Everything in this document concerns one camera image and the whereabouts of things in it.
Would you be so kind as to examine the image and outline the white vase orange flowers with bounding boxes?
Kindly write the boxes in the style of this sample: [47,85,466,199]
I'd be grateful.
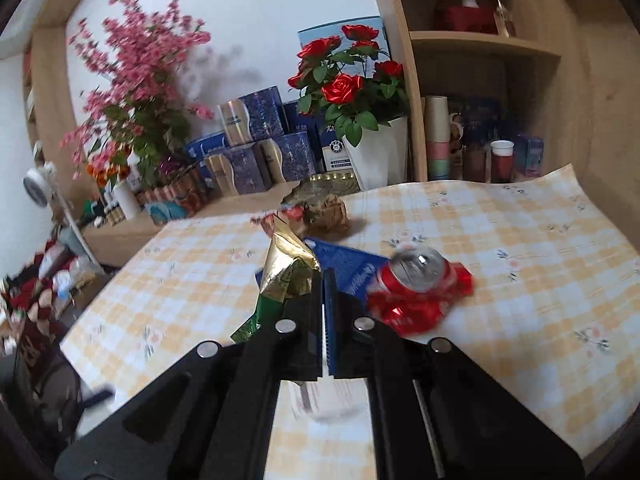
[86,157,142,222]

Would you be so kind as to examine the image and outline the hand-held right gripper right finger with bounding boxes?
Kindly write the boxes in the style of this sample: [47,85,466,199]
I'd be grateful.
[324,268,587,480]

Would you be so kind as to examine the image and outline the stack of pastel paper cups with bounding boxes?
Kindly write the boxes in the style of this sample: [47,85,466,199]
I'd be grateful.
[423,95,451,181]

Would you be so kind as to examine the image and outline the small blue box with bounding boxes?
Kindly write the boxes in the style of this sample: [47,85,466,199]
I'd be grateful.
[515,135,545,179]

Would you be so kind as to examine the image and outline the pile of colourful clothes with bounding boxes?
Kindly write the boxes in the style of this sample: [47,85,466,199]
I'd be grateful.
[0,239,97,342]

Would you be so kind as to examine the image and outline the crushed red can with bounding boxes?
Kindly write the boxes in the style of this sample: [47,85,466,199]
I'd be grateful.
[366,244,474,337]

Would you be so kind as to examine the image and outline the large blue box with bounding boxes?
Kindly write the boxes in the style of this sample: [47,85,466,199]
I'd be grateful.
[452,97,504,147]

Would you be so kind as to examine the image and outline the blue tissue pack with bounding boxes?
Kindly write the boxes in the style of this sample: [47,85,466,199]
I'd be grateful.
[185,132,229,162]

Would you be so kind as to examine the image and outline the red rose plant white pot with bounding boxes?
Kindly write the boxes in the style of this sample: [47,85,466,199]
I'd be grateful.
[287,24,411,192]

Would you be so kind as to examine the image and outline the red basket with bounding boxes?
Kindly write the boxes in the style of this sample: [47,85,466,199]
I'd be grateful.
[432,0,499,36]

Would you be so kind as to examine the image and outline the brown crumpled wrapper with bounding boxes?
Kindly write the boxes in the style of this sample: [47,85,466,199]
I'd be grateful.
[280,194,352,237]

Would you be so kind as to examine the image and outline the gold blister tray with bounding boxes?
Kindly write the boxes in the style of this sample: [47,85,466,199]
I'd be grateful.
[280,172,362,207]

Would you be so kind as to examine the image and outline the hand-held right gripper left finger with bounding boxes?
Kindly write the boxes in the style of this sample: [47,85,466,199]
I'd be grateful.
[54,269,324,480]

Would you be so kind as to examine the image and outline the red cup white rim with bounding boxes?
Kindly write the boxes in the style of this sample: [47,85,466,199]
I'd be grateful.
[489,140,515,184]

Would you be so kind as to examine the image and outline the pink artificial flower plant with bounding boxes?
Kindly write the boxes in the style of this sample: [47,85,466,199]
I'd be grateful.
[60,0,217,192]

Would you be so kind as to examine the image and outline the woven flower basket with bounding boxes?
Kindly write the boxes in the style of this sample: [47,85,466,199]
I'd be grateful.
[136,164,210,217]

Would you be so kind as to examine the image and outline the yellow checked tablecloth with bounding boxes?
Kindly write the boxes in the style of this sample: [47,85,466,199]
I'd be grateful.
[60,162,640,480]

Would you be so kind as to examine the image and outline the row of small bottles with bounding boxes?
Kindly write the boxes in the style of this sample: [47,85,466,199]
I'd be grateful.
[94,200,127,229]

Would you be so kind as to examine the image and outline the blue white milk carton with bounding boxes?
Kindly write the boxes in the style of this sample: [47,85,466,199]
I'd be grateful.
[315,110,359,174]

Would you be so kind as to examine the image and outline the flat blue packet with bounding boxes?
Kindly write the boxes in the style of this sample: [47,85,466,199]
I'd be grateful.
[255,237,391,307]

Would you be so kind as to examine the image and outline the wooden shelf cabinet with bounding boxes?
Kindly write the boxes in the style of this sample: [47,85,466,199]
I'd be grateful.
[365,0,640,261]

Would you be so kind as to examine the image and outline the white stand fan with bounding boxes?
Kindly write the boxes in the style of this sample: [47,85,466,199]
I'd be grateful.
[22,157,107,277]

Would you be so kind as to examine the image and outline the gold green foil wrapper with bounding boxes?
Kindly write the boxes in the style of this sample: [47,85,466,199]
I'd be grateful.
[230,215,321,344]

